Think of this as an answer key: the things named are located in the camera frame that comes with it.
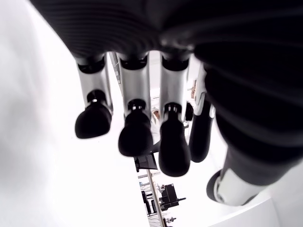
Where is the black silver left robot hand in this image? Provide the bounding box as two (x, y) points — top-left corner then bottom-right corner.
(29, 0), (303, 206)

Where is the black monitor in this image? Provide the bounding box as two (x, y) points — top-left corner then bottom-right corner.
(134, 153), (159, 172)

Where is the black box-shaped device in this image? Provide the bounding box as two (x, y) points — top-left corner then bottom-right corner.
(159, 183), (187, 211)

